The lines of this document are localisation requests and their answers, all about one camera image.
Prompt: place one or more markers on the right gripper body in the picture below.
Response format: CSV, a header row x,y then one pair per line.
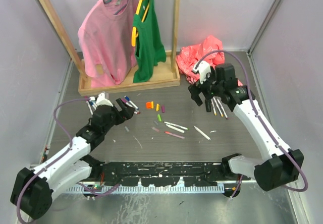
x,y
209,89

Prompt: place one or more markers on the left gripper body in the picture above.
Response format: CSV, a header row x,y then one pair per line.
x,y
117,117

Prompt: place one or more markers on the yellow capped marker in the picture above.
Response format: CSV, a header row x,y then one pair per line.
x,y
218,107

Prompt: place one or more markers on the black highlighter body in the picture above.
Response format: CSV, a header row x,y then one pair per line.
x,y
208,106

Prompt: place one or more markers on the yellow capped white pen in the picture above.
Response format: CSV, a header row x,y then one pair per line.
x,y
213,107

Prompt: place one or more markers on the orange highlighter cap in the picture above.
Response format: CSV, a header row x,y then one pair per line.
x,y
148,105

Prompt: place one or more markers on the green marker cap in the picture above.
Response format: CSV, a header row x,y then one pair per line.
x,y
159,118

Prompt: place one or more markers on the pink pen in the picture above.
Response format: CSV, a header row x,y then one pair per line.
x,y
174,135

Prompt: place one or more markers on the green capped marker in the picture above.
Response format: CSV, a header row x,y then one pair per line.
x,y
176,125

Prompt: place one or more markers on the grey capped white marker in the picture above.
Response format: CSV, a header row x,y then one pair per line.
x,y
175,128

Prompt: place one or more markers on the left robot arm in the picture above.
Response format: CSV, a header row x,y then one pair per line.
x,y
35,189

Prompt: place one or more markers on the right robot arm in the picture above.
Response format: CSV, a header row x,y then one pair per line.
x,y
279,164

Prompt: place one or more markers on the coral printed cloth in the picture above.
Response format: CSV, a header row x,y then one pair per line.
x,y
190,55

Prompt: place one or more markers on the wooden clothes rack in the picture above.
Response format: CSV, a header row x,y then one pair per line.
x,y
164,75

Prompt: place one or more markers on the green tank top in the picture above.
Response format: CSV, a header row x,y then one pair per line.
x,y
149,48

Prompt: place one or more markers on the pink t-shirt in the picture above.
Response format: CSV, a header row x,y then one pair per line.
x,y
105,41

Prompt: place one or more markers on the yellow hanger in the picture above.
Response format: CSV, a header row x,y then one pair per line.
x,y
141,11

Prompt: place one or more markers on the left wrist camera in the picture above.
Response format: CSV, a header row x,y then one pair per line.
x,y
103,99

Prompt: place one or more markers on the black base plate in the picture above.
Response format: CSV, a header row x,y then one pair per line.
x,y
160,174

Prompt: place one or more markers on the slotted cable duct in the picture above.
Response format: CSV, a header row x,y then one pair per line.
x,y
140,189

